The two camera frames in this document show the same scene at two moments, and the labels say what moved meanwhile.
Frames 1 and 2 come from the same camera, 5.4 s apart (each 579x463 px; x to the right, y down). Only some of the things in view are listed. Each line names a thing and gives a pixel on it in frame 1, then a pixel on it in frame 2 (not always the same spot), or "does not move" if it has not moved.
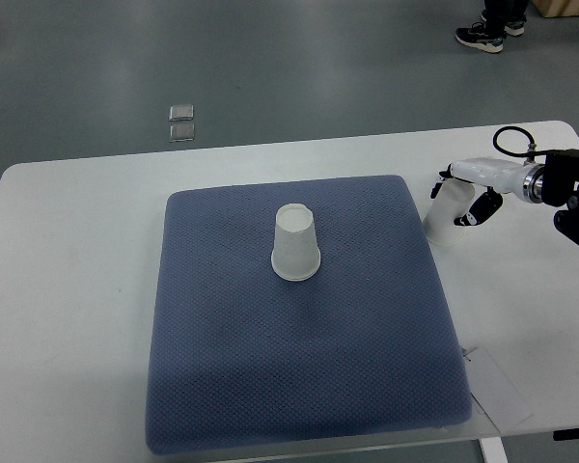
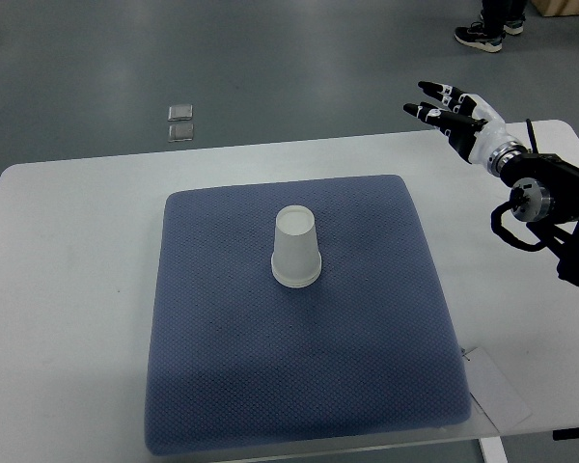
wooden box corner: x=564 y=8 does not move
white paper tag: x=499 y=400 does not move
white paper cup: x=453 y=200 -> x=295 y=261
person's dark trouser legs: x=497 y=13 does not move
